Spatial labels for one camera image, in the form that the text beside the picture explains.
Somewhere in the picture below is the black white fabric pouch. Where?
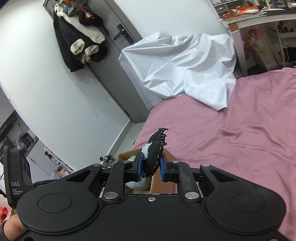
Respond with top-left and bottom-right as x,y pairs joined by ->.
125,128 -> 168,191

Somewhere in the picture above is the person's left hand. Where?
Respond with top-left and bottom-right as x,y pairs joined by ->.
1,214 -> 26,241

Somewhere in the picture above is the cardboard box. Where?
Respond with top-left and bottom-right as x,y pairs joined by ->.
117,144 -> 177,194

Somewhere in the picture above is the pink bed sheet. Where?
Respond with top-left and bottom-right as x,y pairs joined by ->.
134,68 -> 295,240

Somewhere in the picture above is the grey door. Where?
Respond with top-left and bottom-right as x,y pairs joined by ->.
43,1 -> 149,123

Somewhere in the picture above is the white crumpled sheet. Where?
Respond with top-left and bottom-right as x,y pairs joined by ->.
119,32 -> 236,111

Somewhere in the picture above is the black white hanging jacket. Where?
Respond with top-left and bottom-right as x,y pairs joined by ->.
53,1 -> 108,72

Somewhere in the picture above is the beige tote bag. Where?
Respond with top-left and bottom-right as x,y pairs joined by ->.
246,29 -> 280,71

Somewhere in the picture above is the white desk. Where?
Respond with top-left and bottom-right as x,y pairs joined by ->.
218,6 -> 295,77

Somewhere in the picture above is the black door handle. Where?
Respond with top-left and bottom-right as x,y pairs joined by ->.
113,24 -> 135,45

